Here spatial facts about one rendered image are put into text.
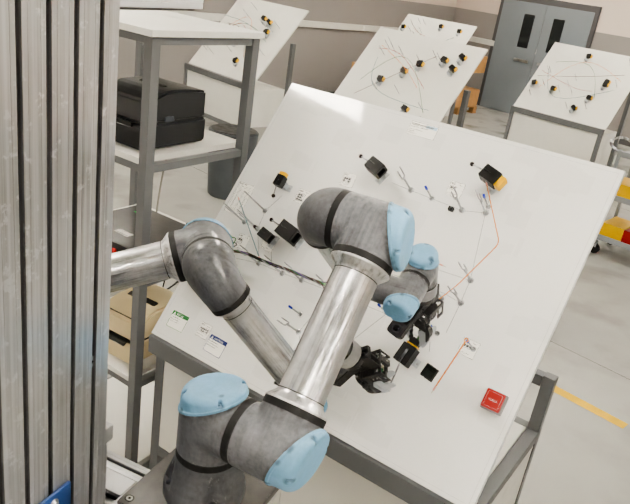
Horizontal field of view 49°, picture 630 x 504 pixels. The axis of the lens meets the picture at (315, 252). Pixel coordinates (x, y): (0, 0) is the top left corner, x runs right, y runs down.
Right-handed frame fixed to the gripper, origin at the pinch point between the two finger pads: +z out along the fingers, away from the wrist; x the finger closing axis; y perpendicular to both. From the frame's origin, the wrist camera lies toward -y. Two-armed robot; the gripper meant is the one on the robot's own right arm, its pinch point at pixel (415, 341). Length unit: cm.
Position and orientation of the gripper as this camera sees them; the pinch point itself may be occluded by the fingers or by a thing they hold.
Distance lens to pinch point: 192.4
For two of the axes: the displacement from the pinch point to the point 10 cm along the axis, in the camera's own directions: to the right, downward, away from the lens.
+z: 0.9, 6.7, 7.4
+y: 6.9, -5.8, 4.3
